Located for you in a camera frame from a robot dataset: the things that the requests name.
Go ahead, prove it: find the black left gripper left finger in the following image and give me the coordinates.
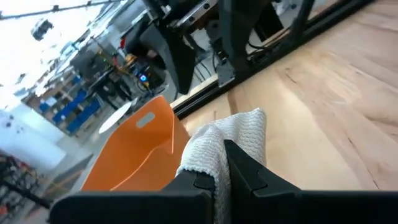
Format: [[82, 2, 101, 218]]
[[161, 169, 216, 224]]

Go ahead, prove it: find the orange plastic basket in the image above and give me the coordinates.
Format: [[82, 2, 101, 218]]
[[81, 95, 191, 191]]

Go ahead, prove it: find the white elastic bandage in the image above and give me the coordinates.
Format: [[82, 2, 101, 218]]
[[175, 108, 267, 224]]

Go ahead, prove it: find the white round tabletop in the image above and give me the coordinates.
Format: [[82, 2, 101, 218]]
[[98, 101, 133, 134]]

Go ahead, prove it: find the black aluminium table frame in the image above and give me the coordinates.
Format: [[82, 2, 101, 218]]
[[172, 0, 377, 121]]

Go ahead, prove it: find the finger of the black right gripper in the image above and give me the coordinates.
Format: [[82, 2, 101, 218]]
[[139, 23, 198, 96], [217, 0, 272, 75]]

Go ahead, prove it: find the shelf with blue bins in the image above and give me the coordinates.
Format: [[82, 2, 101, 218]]
[[37, 74, 102, 134]]

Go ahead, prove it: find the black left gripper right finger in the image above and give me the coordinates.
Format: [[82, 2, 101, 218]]
[[223, 139, 301, 224]]

